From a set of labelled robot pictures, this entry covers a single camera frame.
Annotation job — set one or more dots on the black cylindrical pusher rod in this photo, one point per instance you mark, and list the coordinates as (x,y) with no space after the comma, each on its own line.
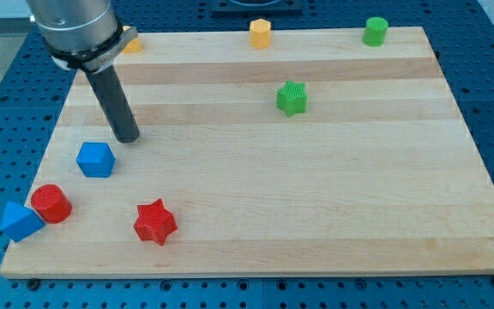
(111,97)

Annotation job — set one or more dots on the blue cube block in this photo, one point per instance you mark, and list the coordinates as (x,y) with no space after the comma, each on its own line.
(95,159)

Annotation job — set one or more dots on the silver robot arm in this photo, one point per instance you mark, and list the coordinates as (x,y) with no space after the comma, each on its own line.
(87,35)

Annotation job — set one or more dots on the yellow block behind arm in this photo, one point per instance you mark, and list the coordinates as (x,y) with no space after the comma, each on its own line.
(132,43)

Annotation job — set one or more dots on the wooden board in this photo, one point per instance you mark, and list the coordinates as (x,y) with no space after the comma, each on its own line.
(379,177)

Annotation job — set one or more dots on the blue perforated table mat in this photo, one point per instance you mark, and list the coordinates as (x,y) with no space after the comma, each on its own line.
(32,94)

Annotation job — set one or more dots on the red cylinder block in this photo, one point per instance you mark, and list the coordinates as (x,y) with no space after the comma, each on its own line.
(51,204)

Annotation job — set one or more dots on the red star block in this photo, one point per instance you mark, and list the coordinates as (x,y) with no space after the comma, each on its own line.
(154,222)

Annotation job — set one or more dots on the yellow hexagonal block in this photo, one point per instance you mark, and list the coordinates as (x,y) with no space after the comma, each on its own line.
(260,33)

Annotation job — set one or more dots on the blue triangular prism block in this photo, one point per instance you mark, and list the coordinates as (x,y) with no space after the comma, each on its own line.
(19,222)

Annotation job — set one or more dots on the green star block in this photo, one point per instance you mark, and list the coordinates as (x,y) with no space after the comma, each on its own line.
(292,98)

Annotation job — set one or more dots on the green cylinder block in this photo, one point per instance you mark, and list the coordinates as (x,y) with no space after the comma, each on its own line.
(375,31)

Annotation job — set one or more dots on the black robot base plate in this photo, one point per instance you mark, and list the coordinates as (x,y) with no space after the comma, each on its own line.
(239,7)

